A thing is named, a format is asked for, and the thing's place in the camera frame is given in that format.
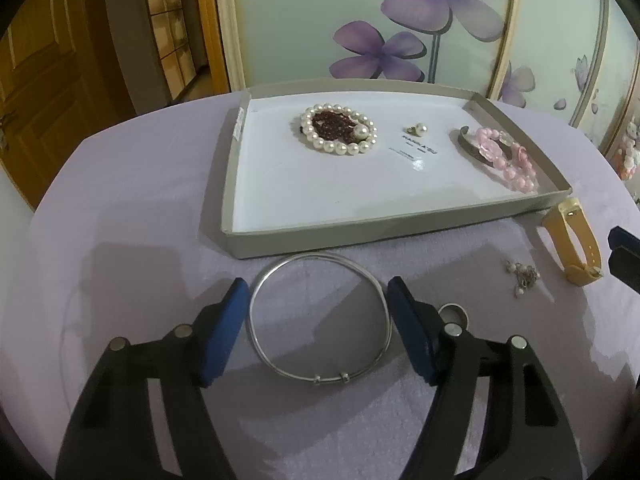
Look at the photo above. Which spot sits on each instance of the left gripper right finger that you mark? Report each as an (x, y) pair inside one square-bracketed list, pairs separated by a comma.
[(526, 433)]

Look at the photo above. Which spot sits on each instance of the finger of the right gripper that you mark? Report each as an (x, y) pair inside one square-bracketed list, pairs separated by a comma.
[(624, 265), (621, 238)]

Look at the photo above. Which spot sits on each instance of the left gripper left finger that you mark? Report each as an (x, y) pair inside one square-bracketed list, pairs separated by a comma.
[(142, 413)]

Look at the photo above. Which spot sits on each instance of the beige watch band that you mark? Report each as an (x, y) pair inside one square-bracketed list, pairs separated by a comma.
[(574, 242)]

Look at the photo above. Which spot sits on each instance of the small silver earrings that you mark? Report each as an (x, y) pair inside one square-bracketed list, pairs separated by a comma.
[(526, 277)]

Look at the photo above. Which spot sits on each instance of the wide silver cuff bangle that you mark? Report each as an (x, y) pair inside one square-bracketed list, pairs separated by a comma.
[(485, 144)]

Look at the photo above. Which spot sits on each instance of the pearl earring pair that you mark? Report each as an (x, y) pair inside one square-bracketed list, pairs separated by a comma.
[(418, 129)]

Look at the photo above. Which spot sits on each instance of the thin silver bangle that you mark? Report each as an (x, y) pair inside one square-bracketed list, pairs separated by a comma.
[(319, 318)]

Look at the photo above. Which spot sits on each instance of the plush toy stack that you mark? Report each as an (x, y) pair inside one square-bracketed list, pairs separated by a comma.
[(625, 153)]

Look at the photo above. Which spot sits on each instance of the purple tablecloth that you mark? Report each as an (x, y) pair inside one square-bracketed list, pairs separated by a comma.
[(127, 243)]

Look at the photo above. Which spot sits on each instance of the grey cardboard tray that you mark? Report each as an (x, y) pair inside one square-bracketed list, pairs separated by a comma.
[(285, 193)]

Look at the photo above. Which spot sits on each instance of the brown wooden door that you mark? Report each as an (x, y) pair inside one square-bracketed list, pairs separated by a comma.
[(60, 83)]

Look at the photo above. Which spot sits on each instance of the floral sliding wardrobe door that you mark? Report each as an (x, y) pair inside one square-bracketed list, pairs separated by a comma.
[(457, 43)]

